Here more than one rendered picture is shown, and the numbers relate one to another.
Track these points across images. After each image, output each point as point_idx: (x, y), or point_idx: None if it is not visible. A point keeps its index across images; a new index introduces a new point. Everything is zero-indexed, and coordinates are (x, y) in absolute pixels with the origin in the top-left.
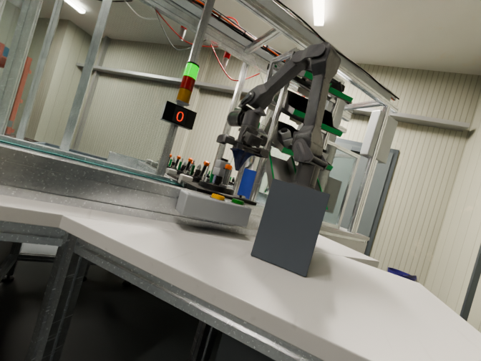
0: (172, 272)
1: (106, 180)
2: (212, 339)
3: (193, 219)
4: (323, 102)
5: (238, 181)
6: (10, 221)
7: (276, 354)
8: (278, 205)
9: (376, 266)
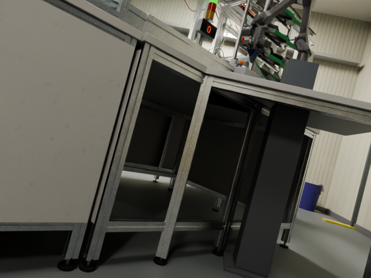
0: (274, 83)
1: (207, 56)
2: (248, 155)
3: None
4: (309, 21)
5: None
6: (192, 65)
7: (319, 108)
8: (293, 71)
9: (318, 133)
